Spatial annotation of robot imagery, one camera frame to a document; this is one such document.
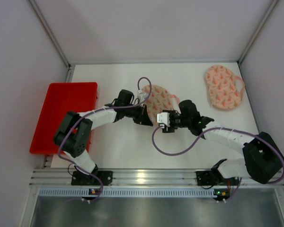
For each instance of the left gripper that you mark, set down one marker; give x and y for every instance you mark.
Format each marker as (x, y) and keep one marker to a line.
(144, 115)

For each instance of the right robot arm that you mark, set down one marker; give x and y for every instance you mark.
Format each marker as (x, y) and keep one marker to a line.
(261, 158)

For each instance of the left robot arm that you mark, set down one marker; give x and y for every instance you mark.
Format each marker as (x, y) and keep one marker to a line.
(73, 134)

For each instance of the red plastic bin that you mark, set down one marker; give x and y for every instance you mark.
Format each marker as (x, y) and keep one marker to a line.
(61, 98)

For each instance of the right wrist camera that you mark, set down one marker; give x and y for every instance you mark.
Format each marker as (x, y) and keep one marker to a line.
(163, 119)

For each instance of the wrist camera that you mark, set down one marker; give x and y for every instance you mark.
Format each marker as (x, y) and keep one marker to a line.
(142, 96)
(163, 119)

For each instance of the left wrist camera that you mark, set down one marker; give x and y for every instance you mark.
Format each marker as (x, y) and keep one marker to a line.
(142, 96)

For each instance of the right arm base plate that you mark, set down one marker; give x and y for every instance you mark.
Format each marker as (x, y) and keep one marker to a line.
(214, 178)

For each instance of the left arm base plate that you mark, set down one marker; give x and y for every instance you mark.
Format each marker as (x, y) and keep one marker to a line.
(81, 179)

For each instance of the aluminium front rail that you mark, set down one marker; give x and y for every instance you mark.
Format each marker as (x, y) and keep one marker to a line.
(162, 178)

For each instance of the left aluminium frame post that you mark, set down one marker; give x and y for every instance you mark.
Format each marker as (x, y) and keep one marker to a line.
(48, 31)

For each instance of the aluminium frame post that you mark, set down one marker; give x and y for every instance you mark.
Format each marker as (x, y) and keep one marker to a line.
(48, 31)
(264, 19)

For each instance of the perforated cable duct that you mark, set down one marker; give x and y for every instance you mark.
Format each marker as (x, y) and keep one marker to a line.
(133, 192)

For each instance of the right aluminium frame post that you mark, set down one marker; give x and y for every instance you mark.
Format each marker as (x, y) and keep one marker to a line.
(264, 19)

